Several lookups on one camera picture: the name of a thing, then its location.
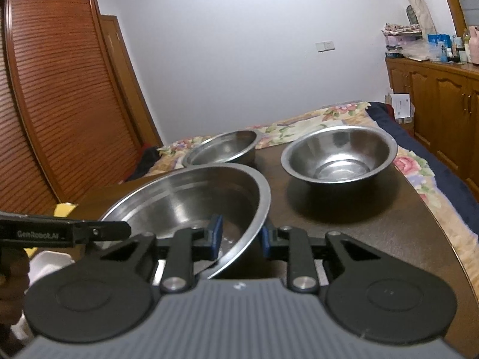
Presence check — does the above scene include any wooden window frame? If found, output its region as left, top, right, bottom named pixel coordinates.
left=436, top=0, right=467, bottom=39

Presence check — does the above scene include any cream curtain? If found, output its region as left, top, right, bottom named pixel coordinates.
left=393, top=0, right=437, bottom=35

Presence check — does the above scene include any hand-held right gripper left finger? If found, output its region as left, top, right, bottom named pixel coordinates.
left=100, top=214, right=224, bottom=294

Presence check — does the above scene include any wooden louvered wardrobe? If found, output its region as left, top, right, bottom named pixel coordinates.
left=0, top=0, right=164, bottom=217

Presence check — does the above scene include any clear plastic bag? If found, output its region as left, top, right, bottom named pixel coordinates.
left=400, top=41, right=431, bottom=61

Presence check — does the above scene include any white paper bag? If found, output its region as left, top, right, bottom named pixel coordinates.
left=387, top=93, right=413, bottom=124

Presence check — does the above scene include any bottles and clutter on sideboard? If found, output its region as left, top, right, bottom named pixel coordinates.
left=382, top=22, right=427, bottom=59

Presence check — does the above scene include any pink thermos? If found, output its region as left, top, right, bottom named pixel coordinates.
left=468, top=26, right=479, bottom=64

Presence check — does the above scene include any large steel bowl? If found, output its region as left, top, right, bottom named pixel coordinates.
left=98, top=163, right=272, bottom=280

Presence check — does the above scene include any small steel bowl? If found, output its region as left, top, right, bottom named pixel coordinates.
left=182, top=130, right=263, bottom=169

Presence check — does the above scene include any wooden cabinet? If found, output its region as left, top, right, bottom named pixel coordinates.
left=385, top=56, right=479, bottom=196

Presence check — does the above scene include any blue box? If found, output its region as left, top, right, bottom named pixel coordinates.
left=428, top=33, right=452, bottom=63

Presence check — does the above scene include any dark cloth pile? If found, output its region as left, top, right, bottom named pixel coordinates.
left=126, top=146, right=162, bottom=182

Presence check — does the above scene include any person's left hand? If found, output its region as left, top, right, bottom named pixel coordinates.
left=0, top=248, right=31, bottom=327

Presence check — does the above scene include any medium steel bowl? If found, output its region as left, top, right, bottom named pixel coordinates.
left=281, top=125, right=398, bottom=185

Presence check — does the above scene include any navy blanket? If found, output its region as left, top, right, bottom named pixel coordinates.
left=365, top=101, right=479, bottom=248

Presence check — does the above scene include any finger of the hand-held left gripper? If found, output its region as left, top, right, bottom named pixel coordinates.
left=74, top=220, right=132, bottom=247

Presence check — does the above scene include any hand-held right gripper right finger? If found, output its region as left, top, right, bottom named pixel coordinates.
left=262, top=224, right=383, bottom=293

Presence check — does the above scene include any white floral square plate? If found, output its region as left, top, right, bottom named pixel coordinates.
left=28, top=250, right=74, bottom=291

